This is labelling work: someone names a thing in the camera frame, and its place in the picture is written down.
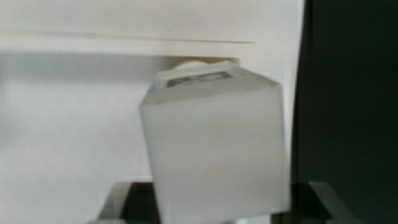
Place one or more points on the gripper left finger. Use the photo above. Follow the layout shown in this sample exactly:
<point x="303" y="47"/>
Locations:
<point x="130" y="205"/>

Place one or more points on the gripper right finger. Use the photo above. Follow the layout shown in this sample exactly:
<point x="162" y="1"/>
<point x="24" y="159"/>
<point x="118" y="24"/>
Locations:
<point x="319" y="207"/>

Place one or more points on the white leg block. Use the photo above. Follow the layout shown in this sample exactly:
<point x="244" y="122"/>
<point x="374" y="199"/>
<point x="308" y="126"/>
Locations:
<point x="214" y="128"/>

